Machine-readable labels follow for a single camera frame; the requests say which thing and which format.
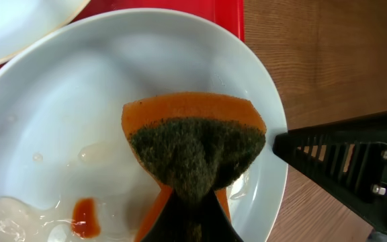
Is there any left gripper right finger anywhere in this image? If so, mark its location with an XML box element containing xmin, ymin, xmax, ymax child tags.
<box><xmin>195</xmin><ymin>190</ymin><xmax>243</xmax><ymax>242</ymax></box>

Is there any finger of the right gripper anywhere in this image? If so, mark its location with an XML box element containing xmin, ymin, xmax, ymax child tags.
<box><xmin>273</xmin><ymin>111</ymin><xmax>387</xmax><ymax>235</ymax></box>

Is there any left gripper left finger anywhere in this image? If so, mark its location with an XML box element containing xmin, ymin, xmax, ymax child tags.
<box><xmin>140</xmin><ymin>192</ymin><xmax>194</xmax><ymax>242</ymax></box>

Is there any orange green sponge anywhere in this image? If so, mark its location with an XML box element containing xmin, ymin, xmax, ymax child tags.
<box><xmin>121</xmin><ymin>92</ymin><xmax>267</xmax><ymax>241</ymax></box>

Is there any white plate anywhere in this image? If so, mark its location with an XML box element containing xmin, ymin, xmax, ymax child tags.
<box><xmin>0</xmin><ymin>0</ymin><xmax>90</xmax><ymax>64</ymax></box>
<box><xmin>0</xmin><ymin>9</ymin><xmax>288</xmax><ymax>241</ymax></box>

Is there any red plastic tray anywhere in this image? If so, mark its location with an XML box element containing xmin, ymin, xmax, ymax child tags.
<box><xmin>0</xmin><ymin>0</ymin><xmax>245</xmax><ymax>68</ymax></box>

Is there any red sauce stain right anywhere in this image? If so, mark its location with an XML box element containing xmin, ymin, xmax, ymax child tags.
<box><xmin>71</xmin><ymin>198</ymin><xmax>101</xmax><ymax>239</ymax></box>

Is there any white plate top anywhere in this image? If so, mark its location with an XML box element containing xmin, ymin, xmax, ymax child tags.
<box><xmin>0</xmin><ymin>0</ymin><xmax>90</xmax><ymax>64</ymax></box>

